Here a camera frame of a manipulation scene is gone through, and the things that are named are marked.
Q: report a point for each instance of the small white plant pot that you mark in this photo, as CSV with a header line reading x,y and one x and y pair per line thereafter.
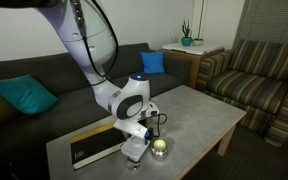
x,y
198,18

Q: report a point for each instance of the grey wooden coffee table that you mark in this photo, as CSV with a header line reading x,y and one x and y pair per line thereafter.
x,y
196,123

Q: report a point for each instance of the black book with yellow edge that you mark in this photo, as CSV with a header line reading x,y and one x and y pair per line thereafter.
x,y
93,145

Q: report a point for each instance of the teal throw pillow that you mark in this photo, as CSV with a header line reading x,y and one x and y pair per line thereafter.
x,y
27,94

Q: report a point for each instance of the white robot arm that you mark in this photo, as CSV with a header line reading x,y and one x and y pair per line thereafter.
x,y
88,36

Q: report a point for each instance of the blue throw pillow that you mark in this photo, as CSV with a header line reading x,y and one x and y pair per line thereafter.
x,y
153,62

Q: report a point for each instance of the dark grey fabric sofa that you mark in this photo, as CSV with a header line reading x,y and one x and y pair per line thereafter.
x,y
23,139

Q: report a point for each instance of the teal plant pot with cactus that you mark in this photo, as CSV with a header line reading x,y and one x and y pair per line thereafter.
x,y
186,40

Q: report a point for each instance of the silver tin candle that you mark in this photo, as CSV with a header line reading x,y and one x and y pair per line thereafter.
x,y
159,149

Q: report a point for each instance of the window blinds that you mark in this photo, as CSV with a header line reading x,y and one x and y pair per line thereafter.
x,y
263,20

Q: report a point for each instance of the white container lid with button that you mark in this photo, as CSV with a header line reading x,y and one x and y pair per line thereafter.
x,y
134,148

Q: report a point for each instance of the small clear glass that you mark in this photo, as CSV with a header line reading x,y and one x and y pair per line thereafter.
x,y
132,164

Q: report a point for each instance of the striped armchair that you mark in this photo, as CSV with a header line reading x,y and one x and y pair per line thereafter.
x,y
254,78

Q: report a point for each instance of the wooden side cabinet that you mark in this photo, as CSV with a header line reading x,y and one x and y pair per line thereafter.
x,y
195,62

